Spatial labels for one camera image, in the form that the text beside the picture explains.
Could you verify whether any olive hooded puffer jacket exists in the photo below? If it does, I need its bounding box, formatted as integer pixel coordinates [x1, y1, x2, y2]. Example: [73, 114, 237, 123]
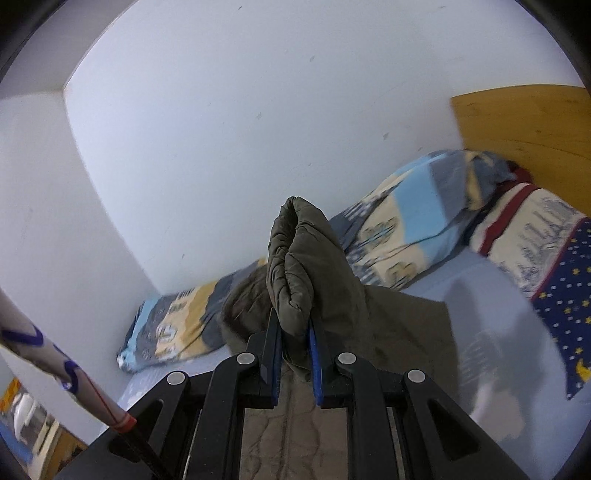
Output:
[221, 197, 460, 479]

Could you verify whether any patchwork cartoon quilt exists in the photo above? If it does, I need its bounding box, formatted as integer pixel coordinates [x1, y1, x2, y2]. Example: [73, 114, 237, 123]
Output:
[116, 150, 527, 373]

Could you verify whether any light blue cloud bedsheet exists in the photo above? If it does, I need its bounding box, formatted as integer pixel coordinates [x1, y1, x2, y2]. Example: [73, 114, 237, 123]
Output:
[112, 248, 588, 480]

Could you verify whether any white sleeve blue pattern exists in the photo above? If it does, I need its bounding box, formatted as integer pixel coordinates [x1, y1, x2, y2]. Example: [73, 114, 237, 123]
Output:
[1, 291, 136, 433]

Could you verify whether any star and castle pillow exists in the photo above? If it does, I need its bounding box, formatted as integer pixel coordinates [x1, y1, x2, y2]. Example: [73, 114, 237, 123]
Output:
[468, 182, 590, 399]

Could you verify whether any wooden headboard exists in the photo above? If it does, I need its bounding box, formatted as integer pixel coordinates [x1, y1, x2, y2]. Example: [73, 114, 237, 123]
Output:
[451, 84, 591, 215]

